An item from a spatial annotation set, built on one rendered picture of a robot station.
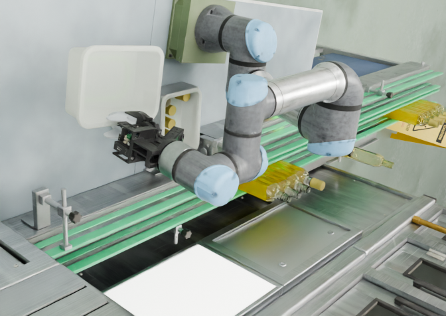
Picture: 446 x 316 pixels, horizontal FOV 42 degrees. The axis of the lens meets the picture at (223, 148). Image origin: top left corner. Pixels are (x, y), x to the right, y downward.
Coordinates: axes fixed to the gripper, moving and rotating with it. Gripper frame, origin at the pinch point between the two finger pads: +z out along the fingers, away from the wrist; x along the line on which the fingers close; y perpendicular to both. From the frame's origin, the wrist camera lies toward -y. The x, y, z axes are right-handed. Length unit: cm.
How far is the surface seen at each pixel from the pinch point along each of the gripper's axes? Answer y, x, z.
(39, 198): 2.2, 30.4, 21.0
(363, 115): -157, 21, 14
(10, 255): 26.2, 23.7, -5.8
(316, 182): -90, 31, -7
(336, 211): -109, 47, -9
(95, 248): -14, 47, 15
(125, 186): -32, 37, 26
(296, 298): -48, 47, -32
